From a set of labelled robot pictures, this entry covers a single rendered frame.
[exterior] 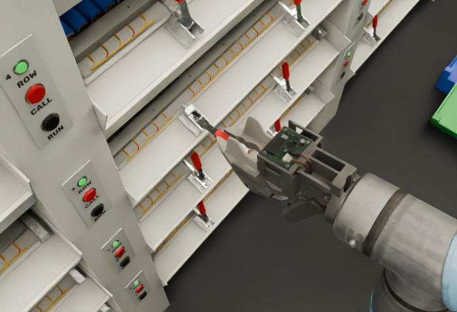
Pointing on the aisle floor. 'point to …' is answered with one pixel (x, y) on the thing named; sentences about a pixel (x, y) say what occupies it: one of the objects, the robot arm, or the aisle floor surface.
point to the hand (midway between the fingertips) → (228, 140)
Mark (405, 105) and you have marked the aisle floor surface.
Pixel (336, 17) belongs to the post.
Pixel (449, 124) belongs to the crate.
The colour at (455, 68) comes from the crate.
